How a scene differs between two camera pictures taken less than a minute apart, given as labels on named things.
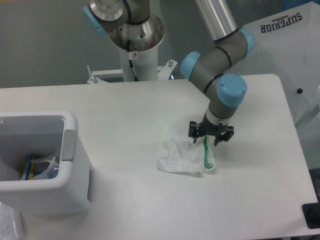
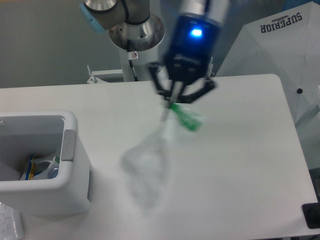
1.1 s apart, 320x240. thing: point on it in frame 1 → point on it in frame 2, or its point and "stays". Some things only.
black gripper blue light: (206, 127) → (194, 41)
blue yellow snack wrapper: (34, 168) stays
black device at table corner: (311, 213) stays
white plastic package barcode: (52, 171) stays
